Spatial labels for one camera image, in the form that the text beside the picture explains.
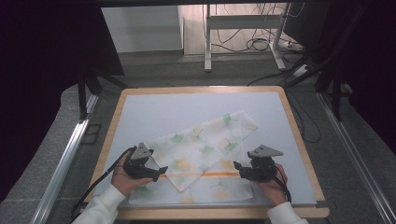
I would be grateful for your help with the white metal desk frame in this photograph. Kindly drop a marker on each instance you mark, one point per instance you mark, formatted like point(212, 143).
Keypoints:
point(241, 21)

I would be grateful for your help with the person's right hand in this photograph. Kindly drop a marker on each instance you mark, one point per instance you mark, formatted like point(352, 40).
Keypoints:
point(274, 189)

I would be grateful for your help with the black metal stand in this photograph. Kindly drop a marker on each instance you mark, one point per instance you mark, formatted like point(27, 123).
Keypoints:
point(82, 99)
point(336, 93)

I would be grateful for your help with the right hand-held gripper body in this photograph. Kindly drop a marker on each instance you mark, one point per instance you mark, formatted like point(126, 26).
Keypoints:
point(263, 165)

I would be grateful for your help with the dark curtain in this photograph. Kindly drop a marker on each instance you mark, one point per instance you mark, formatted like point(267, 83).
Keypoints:
point(37, 77)
point(373, 62)

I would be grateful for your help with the white leaf-print cloth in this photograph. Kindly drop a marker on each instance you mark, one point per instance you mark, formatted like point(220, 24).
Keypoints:
point(199, 149)

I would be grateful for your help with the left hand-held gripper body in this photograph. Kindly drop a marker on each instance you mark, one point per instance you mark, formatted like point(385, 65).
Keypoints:
point(138, 161)

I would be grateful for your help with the person's left hand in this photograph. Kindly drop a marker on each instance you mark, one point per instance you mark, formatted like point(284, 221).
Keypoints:
point(123, 182)

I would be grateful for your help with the wooden framed work board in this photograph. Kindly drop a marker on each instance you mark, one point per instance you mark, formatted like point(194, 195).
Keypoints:
point(174, 115)

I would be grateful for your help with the dark floor grille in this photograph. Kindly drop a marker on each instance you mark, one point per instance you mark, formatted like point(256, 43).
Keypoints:
point(91, 133)

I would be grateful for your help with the white power strip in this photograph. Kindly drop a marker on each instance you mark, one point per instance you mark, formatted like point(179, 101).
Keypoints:
point(301, 70)

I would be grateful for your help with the aluminium rail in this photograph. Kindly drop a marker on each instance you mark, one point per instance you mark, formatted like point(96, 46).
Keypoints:
point(62, 168)
point(355, 152)

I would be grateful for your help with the white cabinet panel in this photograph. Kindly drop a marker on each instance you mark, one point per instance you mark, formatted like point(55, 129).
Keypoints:
point(143, 28)

